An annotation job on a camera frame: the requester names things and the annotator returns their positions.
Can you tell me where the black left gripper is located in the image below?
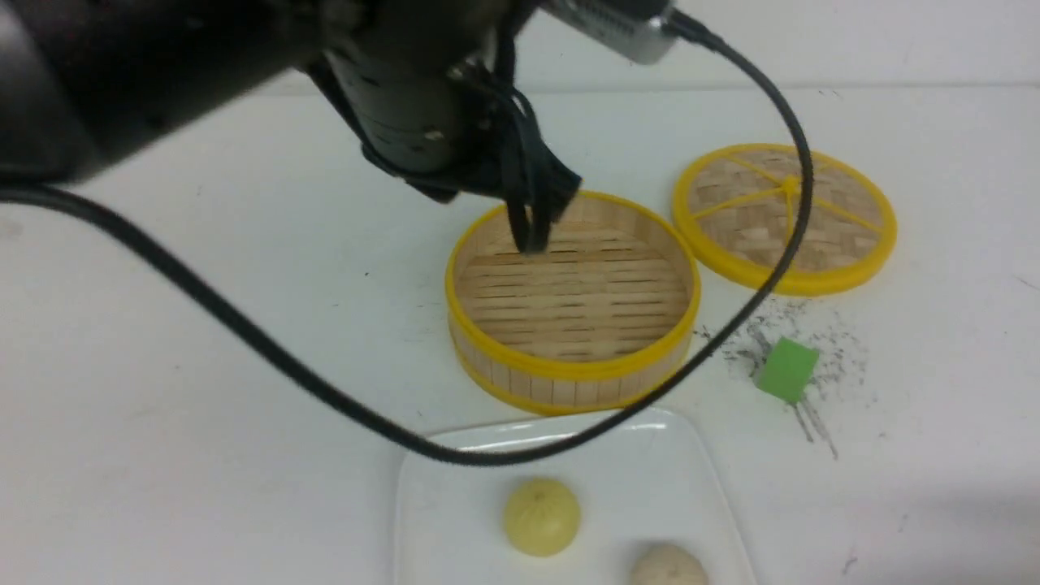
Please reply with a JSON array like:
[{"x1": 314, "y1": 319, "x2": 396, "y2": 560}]
[{"x1": 305, "y1": 1, "x2": 582, "y2": 254}]

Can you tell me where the yellow steamed bun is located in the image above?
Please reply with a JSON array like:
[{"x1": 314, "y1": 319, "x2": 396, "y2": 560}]
[{"x1": 501, "y1": 477, "x2": 583, "y2": 557}]

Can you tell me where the beige steamed bun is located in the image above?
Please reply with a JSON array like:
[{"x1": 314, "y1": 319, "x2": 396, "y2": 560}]
[{"x1": 628, "y1": 542, "x2": 709, "y2": 585}]

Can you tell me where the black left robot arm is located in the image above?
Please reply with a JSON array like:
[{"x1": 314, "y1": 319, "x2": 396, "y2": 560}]
[{"x1": 2, "y1": 1, "x2": 582, "y2": 253}]

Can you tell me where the white square plate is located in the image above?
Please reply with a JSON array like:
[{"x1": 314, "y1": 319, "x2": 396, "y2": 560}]
[{"x1": 392, "y1": 409, "x2": 756, "y2": 584}]

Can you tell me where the bamboo steamer basket yellow rim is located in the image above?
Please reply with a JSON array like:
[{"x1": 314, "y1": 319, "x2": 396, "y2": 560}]
[{"x1": 444, "y1": 190, "x2": 702, "y2": 416}]

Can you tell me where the woven bamboo steamer lid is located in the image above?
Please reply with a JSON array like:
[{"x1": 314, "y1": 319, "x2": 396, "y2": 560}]
[{"x1": 671, "y1": 143, "x2": 898, "y2": 297}]

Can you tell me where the green cube block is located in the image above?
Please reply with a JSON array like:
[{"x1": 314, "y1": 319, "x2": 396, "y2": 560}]
[{"x1": 756, "y1": 337, "x2": 820, "y2": 405}]

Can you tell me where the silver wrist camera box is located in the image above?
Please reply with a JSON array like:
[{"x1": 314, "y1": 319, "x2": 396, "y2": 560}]
[{"x1": 541, "y1": 1, "x2": 676, "y2": 63}]

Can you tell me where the black cable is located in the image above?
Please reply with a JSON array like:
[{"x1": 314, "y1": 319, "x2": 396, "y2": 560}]
[{"x1": 0, "y1": 10, "x2": 816, "y2": 466}]

